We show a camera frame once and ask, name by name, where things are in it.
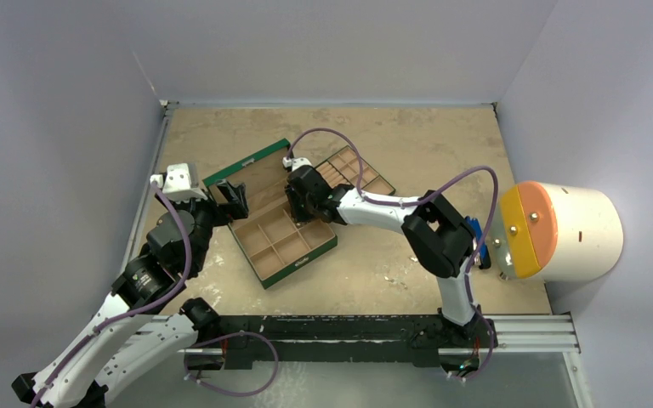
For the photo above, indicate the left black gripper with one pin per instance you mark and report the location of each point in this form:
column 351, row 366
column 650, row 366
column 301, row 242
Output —
column 233, row 194

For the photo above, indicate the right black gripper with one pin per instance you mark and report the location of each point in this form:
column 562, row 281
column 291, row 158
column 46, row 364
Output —
column 298, row 199

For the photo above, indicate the green jewelry tray insert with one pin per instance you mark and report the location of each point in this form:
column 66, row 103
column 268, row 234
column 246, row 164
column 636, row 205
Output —
column 342, row 167

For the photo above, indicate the green jewelry box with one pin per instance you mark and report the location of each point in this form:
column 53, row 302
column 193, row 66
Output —
column 272, row 242

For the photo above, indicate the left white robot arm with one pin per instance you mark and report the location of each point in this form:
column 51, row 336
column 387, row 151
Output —
column 127, row 337

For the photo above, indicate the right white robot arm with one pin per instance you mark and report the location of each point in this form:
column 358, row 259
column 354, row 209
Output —
column 444, row 242

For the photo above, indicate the small silver jewelry pieces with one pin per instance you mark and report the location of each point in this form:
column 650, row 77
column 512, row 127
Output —
column 400, row 272

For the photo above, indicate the blue tool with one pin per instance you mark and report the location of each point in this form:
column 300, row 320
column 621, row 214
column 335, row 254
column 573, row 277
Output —
column 483, row 259

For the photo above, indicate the white cylinder orange yellow lid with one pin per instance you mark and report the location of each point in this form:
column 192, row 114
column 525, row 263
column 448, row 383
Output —
column 555, row 233

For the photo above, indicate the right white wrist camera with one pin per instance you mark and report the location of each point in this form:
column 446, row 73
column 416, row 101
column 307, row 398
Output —
column 292, row 163

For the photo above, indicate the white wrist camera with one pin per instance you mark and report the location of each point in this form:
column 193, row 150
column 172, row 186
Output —
column 292, row 163
column 179, row 183

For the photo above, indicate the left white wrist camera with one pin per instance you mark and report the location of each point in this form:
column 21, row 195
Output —
column 179, row 183

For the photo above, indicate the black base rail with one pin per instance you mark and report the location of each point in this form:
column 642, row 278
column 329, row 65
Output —
column 236, row 342

